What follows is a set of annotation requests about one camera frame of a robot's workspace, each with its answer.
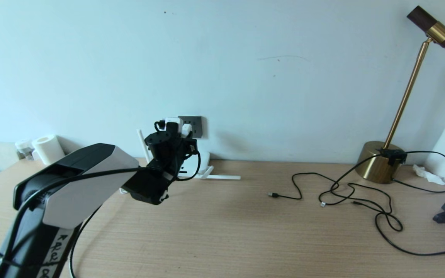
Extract small clear jar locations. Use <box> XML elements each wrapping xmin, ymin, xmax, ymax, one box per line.
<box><xmin>15</xmin><ymin>139</ymin><xmax>34</xmax><ymax>161</ymax></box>

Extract long black table cable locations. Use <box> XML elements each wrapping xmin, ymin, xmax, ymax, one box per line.
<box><xmin>69</xmin><ymin>207</ymin><xmax>104</xmax><ymax>278</ymax></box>

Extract brass desk lamp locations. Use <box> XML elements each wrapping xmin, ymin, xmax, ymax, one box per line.
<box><xmin>356</xmin><ymin>5</ymin><xmax>445</xmax><ymax>184</ymax></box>

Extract white toilet paper roll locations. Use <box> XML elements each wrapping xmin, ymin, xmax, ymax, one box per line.
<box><xmin>32</xmin><ymin>134</ymin><xmax>66</xmax><ymax>166</ymax></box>

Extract black three-head charging cable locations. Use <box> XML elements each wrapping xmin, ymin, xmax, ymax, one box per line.
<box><xmin>268</xmin><ymin>172</ymin><xmax>394</xmax><ymax>215</ymax></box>

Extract grey wall socket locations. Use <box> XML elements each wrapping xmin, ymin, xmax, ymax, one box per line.
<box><xmin>178</xmin><ymin>115</ymin><xmax>204</xmax><ymax>139</ymax></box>

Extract white power adapter plug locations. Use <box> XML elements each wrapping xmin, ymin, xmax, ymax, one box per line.
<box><xmin>164</xmin><ymin>117</ymin><xmax>185</xmax><ymax>135</ymax></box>

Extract black cable clip block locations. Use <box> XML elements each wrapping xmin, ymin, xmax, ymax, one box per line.
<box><xmin>375</xmin><ymin>148</ymin><xmax>408</xmax><ymax>166</ymax></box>

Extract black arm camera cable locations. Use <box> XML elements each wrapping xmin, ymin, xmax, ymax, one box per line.
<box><xmin>0</xmin><ymin>120</ymin><xmax>202</xmax><ymax>267</ymax></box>

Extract crumpled white tissue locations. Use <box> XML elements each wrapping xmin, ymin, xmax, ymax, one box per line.
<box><xmin>412</xmin><ymin>164</ymin><xmax>445</xmax><ymax>186</ymax></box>

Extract white router with antennas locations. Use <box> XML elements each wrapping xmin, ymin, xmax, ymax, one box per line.
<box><xmin>137</xmin><ymin>129</ymin><xmax>241</xmax><ymax>181</ymax></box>

